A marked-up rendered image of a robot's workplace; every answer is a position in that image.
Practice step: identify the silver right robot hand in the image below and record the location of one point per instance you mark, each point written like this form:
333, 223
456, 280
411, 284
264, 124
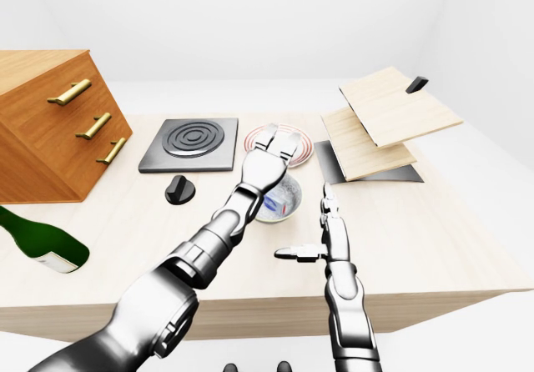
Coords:
338, 242

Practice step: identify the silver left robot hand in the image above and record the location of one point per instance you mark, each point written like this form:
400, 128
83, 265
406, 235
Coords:
265, 167

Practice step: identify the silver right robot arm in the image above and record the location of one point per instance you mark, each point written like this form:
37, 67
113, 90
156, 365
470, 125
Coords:
350, 318

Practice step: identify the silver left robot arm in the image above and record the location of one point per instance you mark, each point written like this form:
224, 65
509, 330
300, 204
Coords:
167, 301

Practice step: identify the patterned grey bowl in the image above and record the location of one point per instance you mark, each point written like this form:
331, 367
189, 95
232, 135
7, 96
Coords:
293, 190

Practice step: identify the white and blue cream cheese box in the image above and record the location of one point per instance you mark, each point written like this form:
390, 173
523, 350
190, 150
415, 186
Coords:
275, 204

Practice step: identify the white plate with red rings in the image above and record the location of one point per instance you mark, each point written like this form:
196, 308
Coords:
305, 149

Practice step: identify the dark grey flat panel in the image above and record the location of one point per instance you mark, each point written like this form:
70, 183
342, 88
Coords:
329, 161

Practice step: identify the flat dark stove plate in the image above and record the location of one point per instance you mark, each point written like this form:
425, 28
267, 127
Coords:
187, 155

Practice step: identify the small pale wooden board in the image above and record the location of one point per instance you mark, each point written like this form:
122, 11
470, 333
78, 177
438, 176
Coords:
367, 161

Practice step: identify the round black knob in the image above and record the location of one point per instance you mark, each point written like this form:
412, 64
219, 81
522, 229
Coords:
180, 190

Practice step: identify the small dark rounded shape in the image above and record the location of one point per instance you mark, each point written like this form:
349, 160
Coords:
230, 368
284, 367

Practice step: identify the small black block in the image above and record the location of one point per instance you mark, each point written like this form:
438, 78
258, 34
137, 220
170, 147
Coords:
417, 84

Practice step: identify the wooden cabinet drawer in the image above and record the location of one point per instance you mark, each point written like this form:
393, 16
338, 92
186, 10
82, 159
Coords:
37, 97
67, 138
89, 172

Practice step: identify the green wine bottle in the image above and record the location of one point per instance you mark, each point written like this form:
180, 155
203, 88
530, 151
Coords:
37, 238

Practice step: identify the wooden cabinet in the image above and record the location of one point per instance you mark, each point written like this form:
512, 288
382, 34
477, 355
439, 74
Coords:
25, 172

